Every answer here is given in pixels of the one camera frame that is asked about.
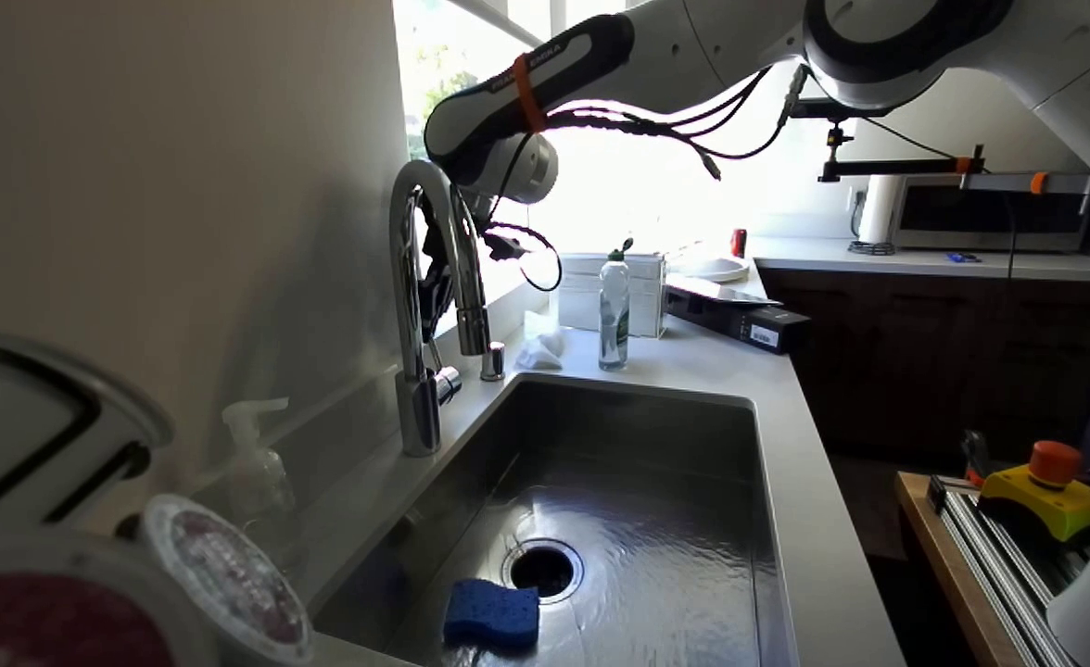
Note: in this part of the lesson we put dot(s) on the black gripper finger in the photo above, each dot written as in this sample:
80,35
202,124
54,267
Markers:
434,317

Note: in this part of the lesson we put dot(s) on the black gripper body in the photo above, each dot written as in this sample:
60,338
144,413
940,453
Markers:
434,248

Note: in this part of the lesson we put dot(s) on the chrome gooseneck kitchen faucet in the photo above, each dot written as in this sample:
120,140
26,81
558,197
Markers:
413,374

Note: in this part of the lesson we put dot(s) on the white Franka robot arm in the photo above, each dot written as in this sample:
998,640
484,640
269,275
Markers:
696,50

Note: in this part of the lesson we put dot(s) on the clear dish soap bottle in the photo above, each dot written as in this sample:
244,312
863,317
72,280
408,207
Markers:
612,317

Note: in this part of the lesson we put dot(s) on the clear soap dispenser pump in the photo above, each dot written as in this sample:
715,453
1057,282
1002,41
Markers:
255,456

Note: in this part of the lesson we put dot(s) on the round sink drain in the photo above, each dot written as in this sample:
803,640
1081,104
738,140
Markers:
544,570

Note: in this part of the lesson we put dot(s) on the white bowl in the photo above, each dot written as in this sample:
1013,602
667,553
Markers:
726,267

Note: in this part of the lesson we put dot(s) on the stainless steel sink basin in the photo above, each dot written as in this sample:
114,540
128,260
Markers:
643,519

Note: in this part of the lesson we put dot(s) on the small red cup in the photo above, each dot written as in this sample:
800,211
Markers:
738,241

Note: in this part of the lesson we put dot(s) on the blue sponge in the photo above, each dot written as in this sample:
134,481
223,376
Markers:
490,618

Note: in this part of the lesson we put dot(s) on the black box with label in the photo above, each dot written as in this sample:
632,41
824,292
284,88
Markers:
756,324

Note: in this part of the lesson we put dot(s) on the coffee pod with red lid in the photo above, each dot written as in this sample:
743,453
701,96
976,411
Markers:
65,618
230,579

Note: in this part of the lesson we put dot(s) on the white paper towel roll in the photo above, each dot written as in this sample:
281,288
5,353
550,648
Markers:
877,211

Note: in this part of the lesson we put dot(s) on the dark wooden cabinet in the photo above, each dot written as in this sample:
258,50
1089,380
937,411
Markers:
953,356

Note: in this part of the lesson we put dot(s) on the silver microwave oven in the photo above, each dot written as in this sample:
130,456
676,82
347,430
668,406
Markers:
992,214

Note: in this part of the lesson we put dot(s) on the metal cart rails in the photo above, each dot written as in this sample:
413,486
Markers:
1002,579

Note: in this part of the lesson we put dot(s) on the yellow emergency stop button box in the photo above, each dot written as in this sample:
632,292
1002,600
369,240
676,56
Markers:
1048,496

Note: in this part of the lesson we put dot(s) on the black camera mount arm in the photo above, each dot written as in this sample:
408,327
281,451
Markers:
893,162

